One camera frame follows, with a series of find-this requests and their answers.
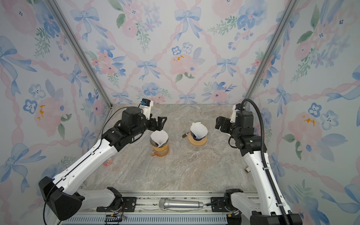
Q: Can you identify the silver microphone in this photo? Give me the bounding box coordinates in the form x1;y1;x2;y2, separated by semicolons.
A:
158;199;204;210

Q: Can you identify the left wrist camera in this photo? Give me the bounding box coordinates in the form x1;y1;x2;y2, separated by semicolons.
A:
121;98;154;127

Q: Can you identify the pink cylindrical container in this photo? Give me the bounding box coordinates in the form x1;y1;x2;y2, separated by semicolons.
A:
103;158;113;167

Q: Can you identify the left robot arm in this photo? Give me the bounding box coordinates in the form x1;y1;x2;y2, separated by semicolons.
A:
38;117;167;221

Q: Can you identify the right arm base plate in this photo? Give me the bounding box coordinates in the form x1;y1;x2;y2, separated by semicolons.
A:
210;197;235;212

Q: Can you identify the aluminium front rail frame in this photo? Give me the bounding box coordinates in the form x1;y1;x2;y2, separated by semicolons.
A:
53;191;294;225

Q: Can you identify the blue glass dripper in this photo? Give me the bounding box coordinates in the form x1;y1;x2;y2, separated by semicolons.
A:
191;134;205;142

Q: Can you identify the large wooden dripper ring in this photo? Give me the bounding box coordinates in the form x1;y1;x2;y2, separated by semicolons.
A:
187;133;208;147

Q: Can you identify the orange glass carafe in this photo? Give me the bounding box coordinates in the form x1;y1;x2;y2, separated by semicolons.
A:
151;144;169;157

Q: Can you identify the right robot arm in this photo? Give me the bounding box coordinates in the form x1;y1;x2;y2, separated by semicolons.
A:
215;110;302;225

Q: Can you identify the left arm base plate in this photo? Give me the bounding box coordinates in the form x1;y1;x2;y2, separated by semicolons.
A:
96;197;137;213

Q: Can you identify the white paper coffee filter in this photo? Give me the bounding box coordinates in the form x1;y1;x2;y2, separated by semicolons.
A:
150;130;169;148

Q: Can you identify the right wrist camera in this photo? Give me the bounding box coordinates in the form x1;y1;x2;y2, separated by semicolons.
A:
230;103;241;123

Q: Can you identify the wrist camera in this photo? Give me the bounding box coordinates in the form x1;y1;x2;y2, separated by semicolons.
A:
230;103;241;123
121;98;154;127

